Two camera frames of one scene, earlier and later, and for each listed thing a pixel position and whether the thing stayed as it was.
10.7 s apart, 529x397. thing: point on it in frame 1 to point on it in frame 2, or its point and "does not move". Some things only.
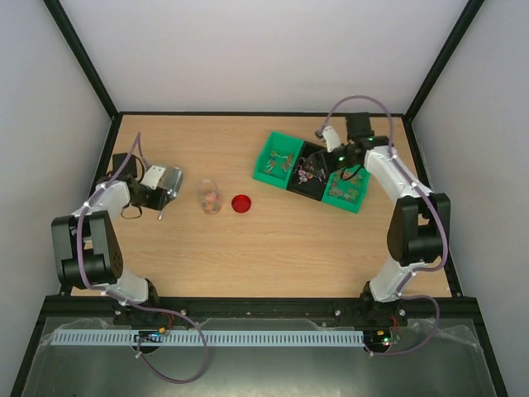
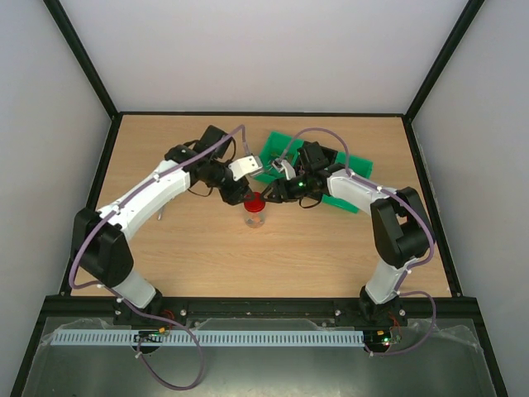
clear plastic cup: x=211 y=203 to x=254 y=219
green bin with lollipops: x=278 y=159 does not move
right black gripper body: x=327 y=160 to x=279 y=191
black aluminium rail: x=97 y=312 does not move
